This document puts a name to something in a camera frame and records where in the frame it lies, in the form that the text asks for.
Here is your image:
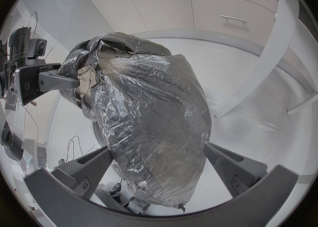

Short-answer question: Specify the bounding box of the white trash bin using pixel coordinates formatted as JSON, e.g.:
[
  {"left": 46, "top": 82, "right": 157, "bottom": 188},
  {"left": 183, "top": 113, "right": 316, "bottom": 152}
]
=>
[{"left": 92, "top": 120, "right": 110, "bottom": 150}]

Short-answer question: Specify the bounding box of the white cabinet with drawers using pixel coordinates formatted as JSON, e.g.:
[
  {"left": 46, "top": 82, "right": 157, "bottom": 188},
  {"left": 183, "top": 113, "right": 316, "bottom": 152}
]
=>
[{"left": 81, "top": 0, "right": 313, "bottom": 95}]

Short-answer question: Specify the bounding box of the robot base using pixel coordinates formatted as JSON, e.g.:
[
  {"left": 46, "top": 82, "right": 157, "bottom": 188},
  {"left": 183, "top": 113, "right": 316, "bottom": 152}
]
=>
[{"left": 91, "top": 182, "right": 152, "bottom": 215}]

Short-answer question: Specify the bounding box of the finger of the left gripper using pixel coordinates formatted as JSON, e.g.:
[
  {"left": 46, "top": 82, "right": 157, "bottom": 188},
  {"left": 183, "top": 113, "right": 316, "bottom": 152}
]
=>
[
  {"left": 38, "top": 71, "right": 80, "bottom": 93},
  {"left": 40, "top": 63, "right": 62, "bottom": 73}
]

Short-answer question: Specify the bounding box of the white cable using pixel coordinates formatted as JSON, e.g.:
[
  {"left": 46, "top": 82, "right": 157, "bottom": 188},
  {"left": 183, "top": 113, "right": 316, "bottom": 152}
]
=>
[{"left": 67, "top": 139, "right": 75, "bottom": 162}]

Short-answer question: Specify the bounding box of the black plastic bag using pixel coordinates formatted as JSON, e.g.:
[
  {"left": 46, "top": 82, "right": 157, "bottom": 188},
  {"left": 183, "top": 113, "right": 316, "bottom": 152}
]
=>
[{"left": 58, "top": 32, "right": 212, "bottom": 213}]

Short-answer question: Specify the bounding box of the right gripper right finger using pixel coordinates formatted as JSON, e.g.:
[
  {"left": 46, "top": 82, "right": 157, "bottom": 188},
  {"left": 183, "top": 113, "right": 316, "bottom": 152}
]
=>
[{"left": 203, "top": 142, "right": 268, "bottom": 198}]

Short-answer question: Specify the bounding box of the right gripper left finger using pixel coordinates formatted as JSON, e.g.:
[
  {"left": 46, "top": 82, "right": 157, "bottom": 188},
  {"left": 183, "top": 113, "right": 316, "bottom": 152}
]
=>
[{"left": 52, "top": 146, "right": 114, "bottom": 198}]

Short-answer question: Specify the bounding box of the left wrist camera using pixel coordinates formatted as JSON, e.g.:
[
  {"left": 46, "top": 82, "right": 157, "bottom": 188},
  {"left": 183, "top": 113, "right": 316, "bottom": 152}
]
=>
[{"left": 27, "top": 38, "right": 48, "bottom": 60}]

